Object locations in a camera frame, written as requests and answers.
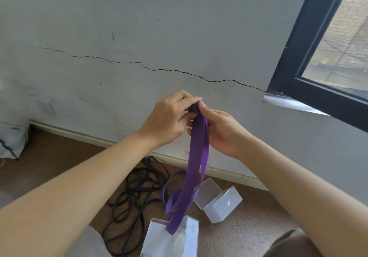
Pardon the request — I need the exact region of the person's right hand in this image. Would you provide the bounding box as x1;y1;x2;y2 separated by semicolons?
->
187;101;254;160

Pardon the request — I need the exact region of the person's left hand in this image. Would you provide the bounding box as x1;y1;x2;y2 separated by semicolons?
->
138;89;203;148

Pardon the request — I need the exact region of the purple resistance band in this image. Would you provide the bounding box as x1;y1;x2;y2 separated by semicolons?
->
161;104;211;236

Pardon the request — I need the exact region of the person's right forearm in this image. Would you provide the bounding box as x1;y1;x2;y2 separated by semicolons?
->
235;138;368;257

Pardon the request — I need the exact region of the person's left forearm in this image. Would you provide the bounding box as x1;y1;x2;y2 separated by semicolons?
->
0;131;157;257

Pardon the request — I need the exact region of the white window sill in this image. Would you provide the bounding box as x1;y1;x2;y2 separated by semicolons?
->
261;92;330;116

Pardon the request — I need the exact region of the small white box lid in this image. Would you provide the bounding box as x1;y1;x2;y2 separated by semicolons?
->
194;177;223;210

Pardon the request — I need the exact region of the black resistance band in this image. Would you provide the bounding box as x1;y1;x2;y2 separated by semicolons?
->
102;156;170;257

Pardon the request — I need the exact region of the small white box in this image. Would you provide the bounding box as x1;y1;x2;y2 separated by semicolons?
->
202;186;244;224

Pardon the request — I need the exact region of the cream baseboard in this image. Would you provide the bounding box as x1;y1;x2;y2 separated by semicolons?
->
29;121;269;192

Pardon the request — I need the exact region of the large white open box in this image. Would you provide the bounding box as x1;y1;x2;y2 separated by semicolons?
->
140;215;200;257

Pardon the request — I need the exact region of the person's right leg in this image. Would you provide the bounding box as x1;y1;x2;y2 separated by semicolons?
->
262;228;317;257

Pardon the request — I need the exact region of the person's leg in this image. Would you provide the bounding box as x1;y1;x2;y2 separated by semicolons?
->
262;228;317;257
64;225;113;257

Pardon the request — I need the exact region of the person's left leg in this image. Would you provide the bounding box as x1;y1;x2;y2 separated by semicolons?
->
64;225;113;257

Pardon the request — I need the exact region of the white bag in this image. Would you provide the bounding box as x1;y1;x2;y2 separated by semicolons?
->
0;121;30;160

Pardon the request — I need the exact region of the dark window frame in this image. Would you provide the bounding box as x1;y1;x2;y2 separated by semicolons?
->
266;0;368;134

